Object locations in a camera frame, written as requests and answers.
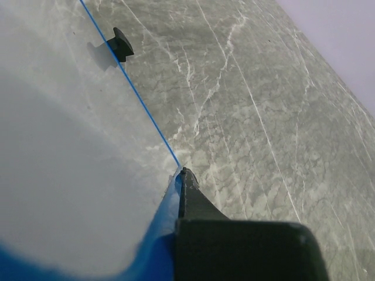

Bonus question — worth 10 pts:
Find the blue framed whiteboard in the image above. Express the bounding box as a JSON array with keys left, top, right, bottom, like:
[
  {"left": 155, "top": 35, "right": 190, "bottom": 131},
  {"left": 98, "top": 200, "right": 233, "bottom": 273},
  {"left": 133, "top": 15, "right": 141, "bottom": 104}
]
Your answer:
[{"left": 1, "top": 1, "right": 179, "bottom": 280}]

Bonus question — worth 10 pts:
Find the wire whiteboard stand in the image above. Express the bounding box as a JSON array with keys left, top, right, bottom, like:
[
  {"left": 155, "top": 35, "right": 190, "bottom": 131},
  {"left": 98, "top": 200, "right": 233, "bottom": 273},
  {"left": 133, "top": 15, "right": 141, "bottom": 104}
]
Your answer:
[{"left": 107, "top": 27, "right": 134, "bottom": 63}]

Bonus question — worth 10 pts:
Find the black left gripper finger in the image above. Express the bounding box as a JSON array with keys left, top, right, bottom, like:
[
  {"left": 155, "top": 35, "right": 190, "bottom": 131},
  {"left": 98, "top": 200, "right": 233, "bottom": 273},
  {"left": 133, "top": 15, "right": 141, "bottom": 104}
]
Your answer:
[{"left": 174, "top": 167, "right": 329, "bottom": 280}]

